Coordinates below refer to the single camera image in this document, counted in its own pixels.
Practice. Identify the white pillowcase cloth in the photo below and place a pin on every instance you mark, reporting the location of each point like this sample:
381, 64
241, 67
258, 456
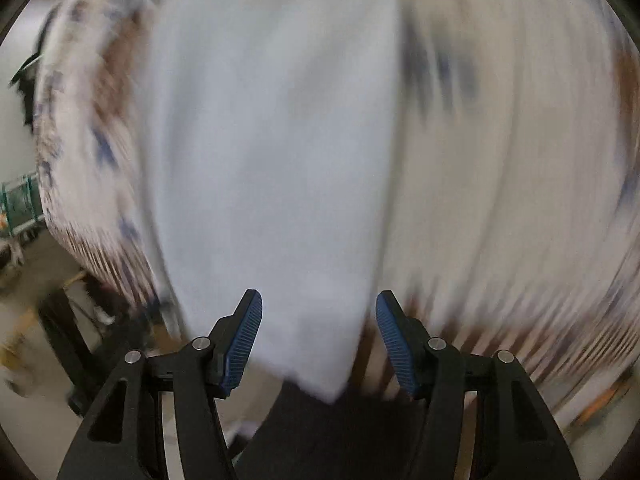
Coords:
280, 160

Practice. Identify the green metal rack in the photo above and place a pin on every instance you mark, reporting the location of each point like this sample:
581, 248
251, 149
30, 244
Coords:
20, 200

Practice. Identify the floral fleece blanket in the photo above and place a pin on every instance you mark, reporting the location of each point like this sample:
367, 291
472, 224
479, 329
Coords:
500, 160

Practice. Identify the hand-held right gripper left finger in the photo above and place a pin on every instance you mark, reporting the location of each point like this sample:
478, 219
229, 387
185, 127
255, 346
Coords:
244, 340

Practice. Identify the dark cloth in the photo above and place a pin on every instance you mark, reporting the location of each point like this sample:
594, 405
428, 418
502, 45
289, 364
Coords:
330, 440

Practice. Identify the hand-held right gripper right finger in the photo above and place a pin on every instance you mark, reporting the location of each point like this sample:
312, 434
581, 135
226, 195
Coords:
395, 345

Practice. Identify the black stand frame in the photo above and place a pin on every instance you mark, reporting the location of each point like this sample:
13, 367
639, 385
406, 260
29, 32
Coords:
75, 350

